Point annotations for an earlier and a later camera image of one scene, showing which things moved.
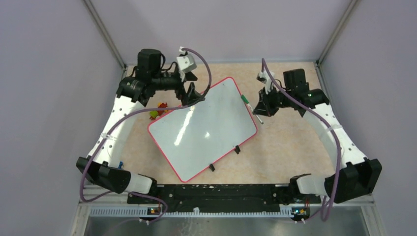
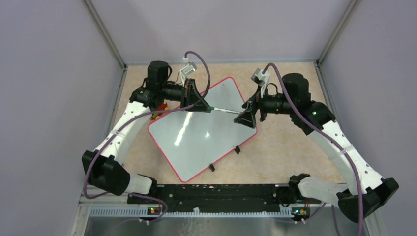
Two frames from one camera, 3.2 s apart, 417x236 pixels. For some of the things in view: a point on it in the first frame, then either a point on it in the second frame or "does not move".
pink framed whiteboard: x=197 y=138 does not move
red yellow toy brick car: x=162 y=104 does not move
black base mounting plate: x=223 y=197 does not move
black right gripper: x=264 y=107 → x=248 y=117
